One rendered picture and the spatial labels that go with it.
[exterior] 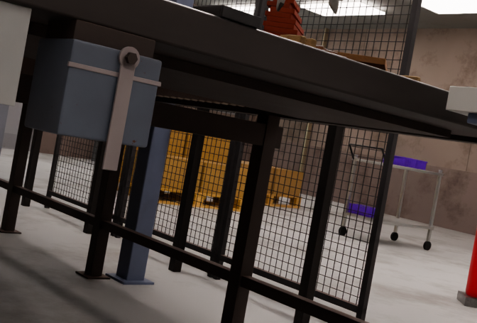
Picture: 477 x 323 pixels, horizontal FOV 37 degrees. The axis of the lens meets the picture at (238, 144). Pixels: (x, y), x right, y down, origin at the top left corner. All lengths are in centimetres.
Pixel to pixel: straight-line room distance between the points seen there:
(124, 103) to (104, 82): 4
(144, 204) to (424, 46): 914
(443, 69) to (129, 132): 1094
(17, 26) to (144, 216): 256
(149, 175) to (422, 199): 858
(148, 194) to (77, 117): 250
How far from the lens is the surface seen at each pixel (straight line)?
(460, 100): 141
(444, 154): 1152
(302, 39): 139
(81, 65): 91
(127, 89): 94
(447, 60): 1180
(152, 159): 339
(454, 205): 1133
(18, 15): 91
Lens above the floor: 74
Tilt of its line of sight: level
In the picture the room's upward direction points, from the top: 10 degrees clockwise
